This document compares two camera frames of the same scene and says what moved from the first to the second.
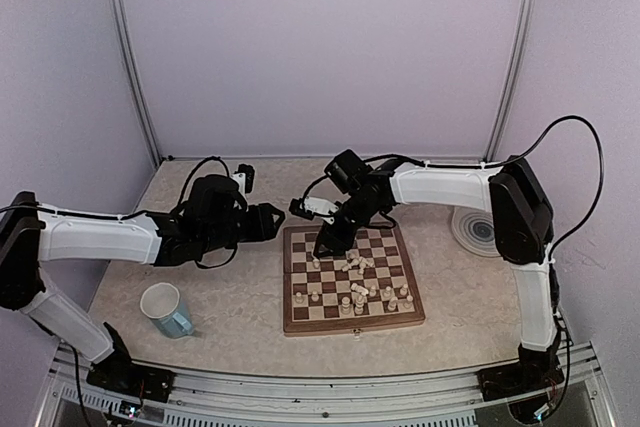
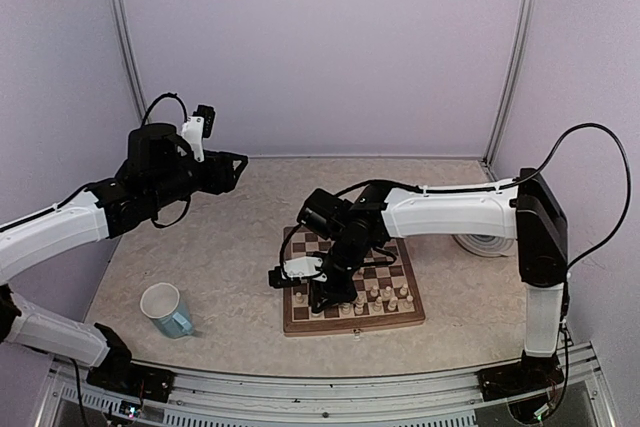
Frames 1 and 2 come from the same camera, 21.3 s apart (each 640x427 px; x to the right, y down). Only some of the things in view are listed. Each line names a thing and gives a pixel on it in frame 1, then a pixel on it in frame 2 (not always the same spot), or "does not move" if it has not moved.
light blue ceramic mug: [162, 303] does not move
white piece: [360, 289] to [378, 305]
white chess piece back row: [392, 304] does not move
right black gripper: [338, 241] to [318, 293]
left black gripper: [262, 228] to [220, 177]
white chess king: [359, 309] does not move
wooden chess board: [369, 288] does not move
